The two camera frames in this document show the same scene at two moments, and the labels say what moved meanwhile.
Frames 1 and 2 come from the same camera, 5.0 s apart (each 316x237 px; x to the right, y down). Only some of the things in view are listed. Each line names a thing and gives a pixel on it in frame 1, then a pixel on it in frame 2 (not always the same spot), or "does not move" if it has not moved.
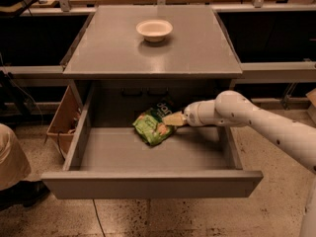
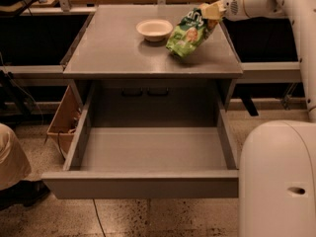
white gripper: [191, 115] -> [233, 6]
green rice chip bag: [151, 125] -> [191, 30]
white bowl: [154, 30] does not move
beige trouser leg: [15, 166] does not move
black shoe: [25, 193] does not move
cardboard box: [65, 120] does not move
